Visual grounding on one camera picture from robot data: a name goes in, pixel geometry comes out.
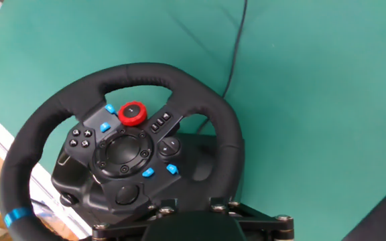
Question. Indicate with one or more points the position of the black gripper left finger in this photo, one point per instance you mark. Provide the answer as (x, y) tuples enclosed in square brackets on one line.
[(129, 226)]

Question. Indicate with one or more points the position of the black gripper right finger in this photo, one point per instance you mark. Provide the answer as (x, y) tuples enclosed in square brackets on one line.
[(266, 227)]

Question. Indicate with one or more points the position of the black Logitech wheel base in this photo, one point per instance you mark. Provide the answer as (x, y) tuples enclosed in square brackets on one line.
[(203, 160)]

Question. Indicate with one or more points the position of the black racing steering wheel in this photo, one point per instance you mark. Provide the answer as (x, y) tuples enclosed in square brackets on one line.
[(139, 75)]

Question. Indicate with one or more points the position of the green table mat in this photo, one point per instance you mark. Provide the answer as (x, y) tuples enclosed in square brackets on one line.
[(313, 100)]

